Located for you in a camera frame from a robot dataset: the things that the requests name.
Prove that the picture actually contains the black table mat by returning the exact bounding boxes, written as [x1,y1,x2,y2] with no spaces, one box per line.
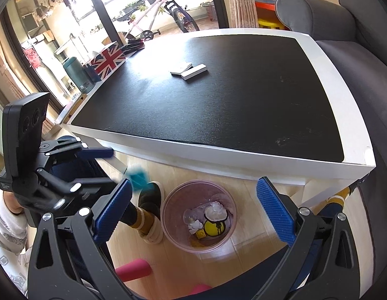
[71,34,345,163]

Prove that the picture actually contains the pink translucent trash bin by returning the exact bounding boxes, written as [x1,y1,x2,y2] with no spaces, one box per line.
[160,179,238,254]

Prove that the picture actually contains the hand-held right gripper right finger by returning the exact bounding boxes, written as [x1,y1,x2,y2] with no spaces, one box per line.
[256,177,363,300]

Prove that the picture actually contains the flat white box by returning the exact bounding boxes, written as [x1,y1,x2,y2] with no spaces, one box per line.
[170,63,193,76]

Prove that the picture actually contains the person's left forearm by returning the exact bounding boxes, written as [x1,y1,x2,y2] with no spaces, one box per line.
[0,190,41,297]

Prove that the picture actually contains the person's left foot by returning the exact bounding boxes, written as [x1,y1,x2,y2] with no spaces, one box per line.
[132,181,166,244]

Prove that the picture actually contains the orange desk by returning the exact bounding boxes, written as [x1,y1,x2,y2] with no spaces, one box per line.
[254,0,280,22]

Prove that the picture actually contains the red hanging bag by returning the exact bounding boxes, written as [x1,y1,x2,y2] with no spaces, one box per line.
[22,46,41,69]

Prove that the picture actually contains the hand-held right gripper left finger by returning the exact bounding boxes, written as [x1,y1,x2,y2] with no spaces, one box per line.
[28,178,133,300]

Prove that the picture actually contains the white rectangular box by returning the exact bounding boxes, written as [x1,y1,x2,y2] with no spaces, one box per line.
[181,64,208,80]

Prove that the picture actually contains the patterned curtain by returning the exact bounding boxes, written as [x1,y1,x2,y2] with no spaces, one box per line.
[226,0,259,29]

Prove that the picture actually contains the flag print tissue box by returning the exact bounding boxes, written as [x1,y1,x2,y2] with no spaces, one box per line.
[84,42,127,82]

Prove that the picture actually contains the person's foot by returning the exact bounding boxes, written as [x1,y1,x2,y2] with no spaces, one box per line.
[132,181,166,244]
[329,184,360,209]

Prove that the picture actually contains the yellow plastic stool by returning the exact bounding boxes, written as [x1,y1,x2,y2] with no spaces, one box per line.
[257,19,286,31]

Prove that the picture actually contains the black door frame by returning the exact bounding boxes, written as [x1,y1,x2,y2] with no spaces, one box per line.
[206,0,230,30]

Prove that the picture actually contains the white tissue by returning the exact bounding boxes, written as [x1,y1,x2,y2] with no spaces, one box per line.
[204,202,228,221]

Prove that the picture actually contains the person's right foot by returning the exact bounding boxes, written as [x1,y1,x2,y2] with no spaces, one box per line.
[329,184,360,209]

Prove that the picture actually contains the pink white bicycle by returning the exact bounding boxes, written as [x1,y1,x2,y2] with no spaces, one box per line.
[114,0,200,43]

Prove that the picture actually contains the black red shoes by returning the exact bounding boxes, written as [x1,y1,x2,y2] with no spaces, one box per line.
[121,39,146,54]

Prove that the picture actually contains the round clear plastic container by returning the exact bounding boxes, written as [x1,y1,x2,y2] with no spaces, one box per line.
[183,209,202,226]

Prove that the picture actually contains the pink foam object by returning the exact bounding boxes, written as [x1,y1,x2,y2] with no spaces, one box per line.
[115,258,152,283]
[189,283,214,296]

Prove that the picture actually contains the small teal box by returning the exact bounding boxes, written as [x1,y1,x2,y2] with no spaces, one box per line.
[124,164,150,191]

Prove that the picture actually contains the round yellow toy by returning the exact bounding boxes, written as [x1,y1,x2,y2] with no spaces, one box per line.
[202,217,227,236]

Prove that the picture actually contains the green bottle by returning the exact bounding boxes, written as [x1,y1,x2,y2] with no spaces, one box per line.
[63,57,95,94]

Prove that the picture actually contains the brown planter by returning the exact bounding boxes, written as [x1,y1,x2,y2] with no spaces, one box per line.
[201,1,217,22]

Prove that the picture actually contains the white coffee table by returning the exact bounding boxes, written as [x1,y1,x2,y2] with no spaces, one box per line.
[60,28,377,207]

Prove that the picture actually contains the person's right leg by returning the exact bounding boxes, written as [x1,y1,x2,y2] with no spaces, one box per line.
[293,198,347,291]

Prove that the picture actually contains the grey sofa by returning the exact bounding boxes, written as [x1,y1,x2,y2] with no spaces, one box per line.
[275,0,387,291]

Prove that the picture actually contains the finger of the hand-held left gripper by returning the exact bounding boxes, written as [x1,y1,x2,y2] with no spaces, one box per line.
[40,136,114,165]
[37,167,119,210]

